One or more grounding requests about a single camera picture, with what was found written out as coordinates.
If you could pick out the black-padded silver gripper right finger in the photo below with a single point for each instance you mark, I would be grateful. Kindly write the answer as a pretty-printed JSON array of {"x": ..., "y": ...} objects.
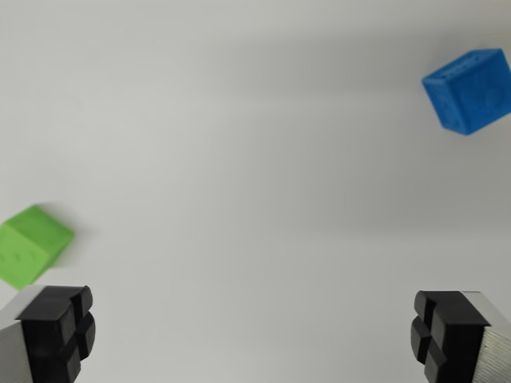
[{"x": 455, "y": 339}]

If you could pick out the black-padded silver gripper left finger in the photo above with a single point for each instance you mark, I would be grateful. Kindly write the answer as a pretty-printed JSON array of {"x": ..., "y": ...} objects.
[{"x": 44, "y": 335}]

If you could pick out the green soft dice cube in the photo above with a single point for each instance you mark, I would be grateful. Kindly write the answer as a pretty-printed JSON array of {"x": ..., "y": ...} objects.
[{"x": 28, "y": 243}]

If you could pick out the blue soft toy cube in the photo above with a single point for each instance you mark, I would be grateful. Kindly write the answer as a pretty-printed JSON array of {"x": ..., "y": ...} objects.
[{"x": 467, "y": 95}]

